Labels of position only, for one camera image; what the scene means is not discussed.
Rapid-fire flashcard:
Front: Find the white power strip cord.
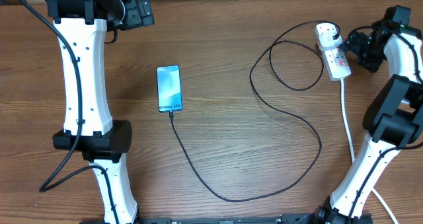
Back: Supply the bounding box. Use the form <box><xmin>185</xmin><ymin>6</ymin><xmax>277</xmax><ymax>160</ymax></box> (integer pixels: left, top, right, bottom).
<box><xmin>339</xmin><ymin>79</ymin><xmax>400</xmax><ymax>224</ymax></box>

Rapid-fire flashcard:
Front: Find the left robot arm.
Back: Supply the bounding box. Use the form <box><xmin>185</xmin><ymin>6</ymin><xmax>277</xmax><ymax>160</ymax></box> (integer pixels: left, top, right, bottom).
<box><xmin>45</xmin><ymin>0</ymin><xmax>154</xmax><ymax>223</ymax></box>

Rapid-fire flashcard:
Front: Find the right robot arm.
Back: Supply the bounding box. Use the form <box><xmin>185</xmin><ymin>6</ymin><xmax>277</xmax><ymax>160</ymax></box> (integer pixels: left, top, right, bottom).
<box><xmin>300</xmin><ymin>5</ymin><xmax>422</xmax><ymax>223</ymax></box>

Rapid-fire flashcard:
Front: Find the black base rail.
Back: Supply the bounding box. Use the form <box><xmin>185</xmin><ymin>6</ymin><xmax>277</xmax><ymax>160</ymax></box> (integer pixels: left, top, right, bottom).
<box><xmin>79</xmin><ymin>212</ymin><xmax>374</xmax><ymax>224</ymax></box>

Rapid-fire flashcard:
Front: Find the white power strip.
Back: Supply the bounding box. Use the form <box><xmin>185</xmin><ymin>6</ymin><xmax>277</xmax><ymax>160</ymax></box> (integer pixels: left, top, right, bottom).
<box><xmin>315</xmin><ymin>22</ymin><xmax>352</xmax><ymax>81</ymax></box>

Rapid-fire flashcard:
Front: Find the blue Galaxy smartphone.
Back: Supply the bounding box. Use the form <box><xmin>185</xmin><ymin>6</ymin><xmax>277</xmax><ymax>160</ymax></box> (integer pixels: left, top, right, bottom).
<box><xmin>157</xmin><ymin>65</ymin><xmax>183</xmax><ymax>113</ymax></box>

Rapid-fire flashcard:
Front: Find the white charger plug adapter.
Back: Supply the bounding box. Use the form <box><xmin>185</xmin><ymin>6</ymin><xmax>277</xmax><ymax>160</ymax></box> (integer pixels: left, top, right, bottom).
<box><xmin>317</xmin><ymin>32</ymin><xmax>342</xmax><ymax>52</ymax></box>

